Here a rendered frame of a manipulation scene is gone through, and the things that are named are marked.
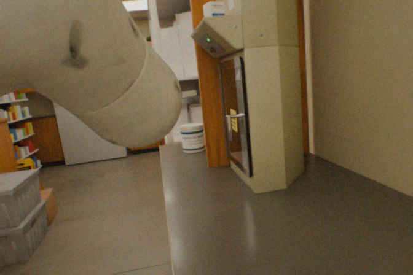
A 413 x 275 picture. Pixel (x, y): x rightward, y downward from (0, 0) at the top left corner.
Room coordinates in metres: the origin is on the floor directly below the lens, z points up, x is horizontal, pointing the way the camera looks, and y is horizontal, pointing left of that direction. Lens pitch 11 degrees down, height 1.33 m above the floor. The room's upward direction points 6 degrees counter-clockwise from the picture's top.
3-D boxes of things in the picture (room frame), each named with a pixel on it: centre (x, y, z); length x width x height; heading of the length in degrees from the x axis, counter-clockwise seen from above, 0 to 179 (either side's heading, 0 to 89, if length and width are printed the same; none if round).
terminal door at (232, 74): (1.09, -0.11, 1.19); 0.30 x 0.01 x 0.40; 8
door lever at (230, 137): (0.98, -0.10, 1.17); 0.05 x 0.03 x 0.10; 98
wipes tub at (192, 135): (1.65, 0.07, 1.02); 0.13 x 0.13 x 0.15
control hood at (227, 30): (1.08, -0.06, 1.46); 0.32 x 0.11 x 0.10; 9
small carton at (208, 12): (1.04, -0.07, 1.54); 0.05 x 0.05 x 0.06; 27
